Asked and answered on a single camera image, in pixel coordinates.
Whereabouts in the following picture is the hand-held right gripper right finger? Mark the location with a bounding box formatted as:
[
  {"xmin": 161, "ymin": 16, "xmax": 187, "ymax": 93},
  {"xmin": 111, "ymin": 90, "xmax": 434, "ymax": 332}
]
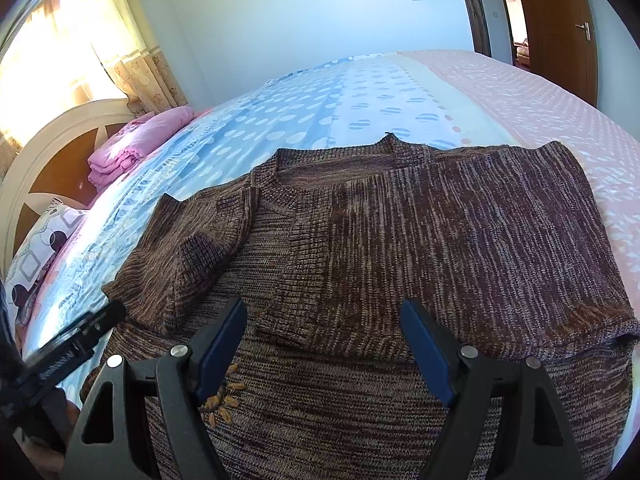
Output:
[{"xmin": 400, "ymin": 299, "xmax": 586, "ymax": 480}]

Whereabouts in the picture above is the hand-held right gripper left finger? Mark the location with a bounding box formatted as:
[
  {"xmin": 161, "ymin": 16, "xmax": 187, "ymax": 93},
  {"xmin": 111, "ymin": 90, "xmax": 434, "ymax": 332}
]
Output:
[{"xmin": 62, "ymin": 296, "xmax": 249, "ymax": 480}]

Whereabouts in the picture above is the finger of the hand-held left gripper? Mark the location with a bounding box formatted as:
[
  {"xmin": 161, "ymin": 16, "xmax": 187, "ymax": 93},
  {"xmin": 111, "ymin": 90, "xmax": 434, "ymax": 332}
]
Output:
[{"xmin": 60, "ymin": 301, "xmax": 127, "ymax": 356}]

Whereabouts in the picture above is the brown knitted sweater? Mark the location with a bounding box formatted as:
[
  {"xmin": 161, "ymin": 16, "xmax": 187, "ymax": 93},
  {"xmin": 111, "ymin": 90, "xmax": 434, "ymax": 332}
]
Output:
[{"xmin": 80, "ymin": 132, "xmax": 640, "ymax": 480}]

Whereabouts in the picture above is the person's left hand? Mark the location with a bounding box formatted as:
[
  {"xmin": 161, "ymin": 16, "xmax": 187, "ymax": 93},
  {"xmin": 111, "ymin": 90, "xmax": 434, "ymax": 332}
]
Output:
[{"xmin": 27, "ymin": 440, "xmax": 68, "ymax": 480}]

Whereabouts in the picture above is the white patterned pillow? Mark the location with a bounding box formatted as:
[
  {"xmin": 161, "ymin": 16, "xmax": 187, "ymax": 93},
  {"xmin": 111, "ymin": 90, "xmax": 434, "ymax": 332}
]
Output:
[{"xmin": 5, "ymin": 199, "xmax": 88, "ymax": 328}]

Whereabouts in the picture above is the folded pink blanket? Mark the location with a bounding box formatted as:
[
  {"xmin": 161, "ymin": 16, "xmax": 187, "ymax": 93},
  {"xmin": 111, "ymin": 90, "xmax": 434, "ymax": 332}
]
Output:
[{"xmin": 87, "ymin": 106, "xmax": 196, "ymax": 192}]

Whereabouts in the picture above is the cream and brown headboard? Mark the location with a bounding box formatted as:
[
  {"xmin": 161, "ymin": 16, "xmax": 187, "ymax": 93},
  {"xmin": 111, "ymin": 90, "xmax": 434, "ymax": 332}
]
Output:
[{"xmin": 0, "ymin": 99, "xmax": 136, "ymax": 281}]

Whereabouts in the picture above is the bed with patterned sheet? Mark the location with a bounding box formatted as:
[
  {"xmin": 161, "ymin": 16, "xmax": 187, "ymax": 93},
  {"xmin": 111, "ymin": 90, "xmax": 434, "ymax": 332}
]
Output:
[{"xmin": 20, "ymin": 50, "xmax": 640, "ymax": 411}]

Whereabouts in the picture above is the yellow patterned curtain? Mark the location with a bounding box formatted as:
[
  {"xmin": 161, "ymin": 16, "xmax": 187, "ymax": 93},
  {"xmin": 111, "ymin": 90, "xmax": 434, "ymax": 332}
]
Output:
[{"xmin": 0, "ymin": 0, "xmax": 188, "ymax": 171}]

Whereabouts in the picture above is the brown wooden door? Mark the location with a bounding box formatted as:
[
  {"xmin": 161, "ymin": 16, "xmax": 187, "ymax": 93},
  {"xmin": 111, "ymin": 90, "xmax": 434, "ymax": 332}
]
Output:
[{"xmin": 507, "ymin": 0, "xmax": 599, "ymax": 107}]

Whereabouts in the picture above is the dark door frame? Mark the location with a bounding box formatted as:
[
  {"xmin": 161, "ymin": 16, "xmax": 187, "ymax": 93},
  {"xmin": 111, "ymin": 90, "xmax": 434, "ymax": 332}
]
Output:
[{"xmin": 452, "ymin": 0, "xmax": 493, "ymax": 56}]

